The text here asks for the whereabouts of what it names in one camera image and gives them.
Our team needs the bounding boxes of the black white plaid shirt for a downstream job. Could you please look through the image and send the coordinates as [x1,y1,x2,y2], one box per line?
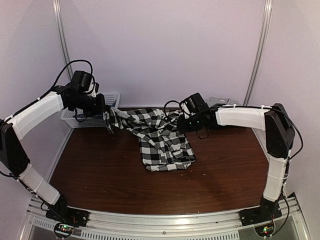
[103,107,196,172]

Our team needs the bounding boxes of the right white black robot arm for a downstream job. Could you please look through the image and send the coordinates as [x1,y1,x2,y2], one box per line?
[177,93,297,221]

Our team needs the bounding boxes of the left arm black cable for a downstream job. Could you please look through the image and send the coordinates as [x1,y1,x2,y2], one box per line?
[0,59,95,177]

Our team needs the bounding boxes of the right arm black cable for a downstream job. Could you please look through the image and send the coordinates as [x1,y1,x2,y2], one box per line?
[163,99,304,218]

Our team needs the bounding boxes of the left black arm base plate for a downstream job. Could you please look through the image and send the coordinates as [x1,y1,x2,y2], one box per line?
[45,204,89,227]

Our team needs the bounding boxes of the right small circuit board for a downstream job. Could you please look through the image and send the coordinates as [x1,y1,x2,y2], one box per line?
[254,225,275,238]

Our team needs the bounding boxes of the left small circuit board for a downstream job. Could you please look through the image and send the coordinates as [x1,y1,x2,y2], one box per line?
[53,222,75,238]

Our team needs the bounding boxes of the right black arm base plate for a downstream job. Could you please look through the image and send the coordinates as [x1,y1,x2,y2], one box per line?
[239,206,282,227]

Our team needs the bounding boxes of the left aluminium frame post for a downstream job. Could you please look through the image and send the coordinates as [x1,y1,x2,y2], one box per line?
[52,0,78,76]

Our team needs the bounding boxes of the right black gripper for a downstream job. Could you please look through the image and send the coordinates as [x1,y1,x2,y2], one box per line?
[177,113,204,134]

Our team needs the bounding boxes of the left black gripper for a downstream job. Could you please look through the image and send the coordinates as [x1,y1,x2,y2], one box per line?
[71,92,107,117]

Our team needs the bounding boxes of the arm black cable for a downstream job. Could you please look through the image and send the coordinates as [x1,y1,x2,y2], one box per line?
[163,99,304,218]
[0,59,95,177]

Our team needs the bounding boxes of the small circuit board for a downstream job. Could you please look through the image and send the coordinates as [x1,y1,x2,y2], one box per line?
[254,225,275,238]
[53,222,75,238]

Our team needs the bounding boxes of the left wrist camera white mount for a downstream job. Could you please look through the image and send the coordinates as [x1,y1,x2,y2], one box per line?
[87,82,100,98]

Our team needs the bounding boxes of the aluminium frame post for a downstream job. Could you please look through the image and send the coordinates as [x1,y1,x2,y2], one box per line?
[243,0,273,106]
[52,0,78,76]

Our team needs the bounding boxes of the blue patterned shirt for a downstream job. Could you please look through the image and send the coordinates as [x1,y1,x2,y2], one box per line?
[72,100,119,119]

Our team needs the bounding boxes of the aluminium front rail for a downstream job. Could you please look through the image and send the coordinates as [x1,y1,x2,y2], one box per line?
[24,197,307,240]

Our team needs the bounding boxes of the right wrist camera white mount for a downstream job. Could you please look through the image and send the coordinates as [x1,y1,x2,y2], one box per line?
[179,101,191,119]

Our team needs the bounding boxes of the folded grey collared shirt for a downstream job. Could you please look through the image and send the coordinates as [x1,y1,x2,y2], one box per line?
[204,96,241,107]

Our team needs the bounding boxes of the right aluminium frame post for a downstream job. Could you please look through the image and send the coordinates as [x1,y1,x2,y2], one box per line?
[243,0,273,106]

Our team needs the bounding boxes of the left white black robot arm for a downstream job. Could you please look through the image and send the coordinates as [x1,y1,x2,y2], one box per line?
[0,70,107,222]

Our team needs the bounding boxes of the white plastic mesh basket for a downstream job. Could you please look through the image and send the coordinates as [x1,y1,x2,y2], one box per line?
[60,92,121,129]

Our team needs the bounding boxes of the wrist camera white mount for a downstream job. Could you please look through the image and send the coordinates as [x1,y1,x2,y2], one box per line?
[87,82,100,98]
[179,101,191,119]

